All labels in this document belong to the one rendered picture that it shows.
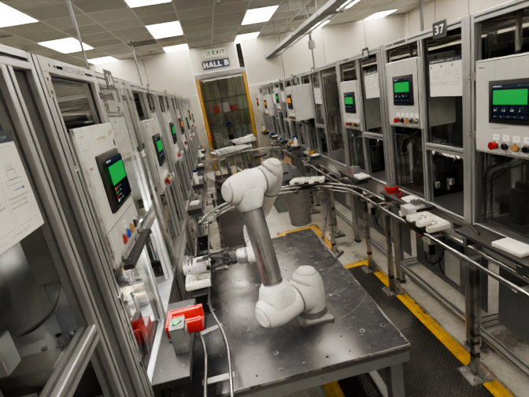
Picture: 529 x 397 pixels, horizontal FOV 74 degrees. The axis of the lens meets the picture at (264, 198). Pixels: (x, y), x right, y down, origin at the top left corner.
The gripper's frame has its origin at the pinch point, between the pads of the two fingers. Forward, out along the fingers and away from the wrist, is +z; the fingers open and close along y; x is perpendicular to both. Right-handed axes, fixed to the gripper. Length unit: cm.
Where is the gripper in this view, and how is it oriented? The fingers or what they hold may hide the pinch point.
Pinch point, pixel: (202, 263)
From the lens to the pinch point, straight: 210.3
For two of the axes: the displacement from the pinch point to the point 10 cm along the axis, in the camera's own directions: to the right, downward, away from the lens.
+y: -1.5, -9.5, -2.7
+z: -9.8, 1.8, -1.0
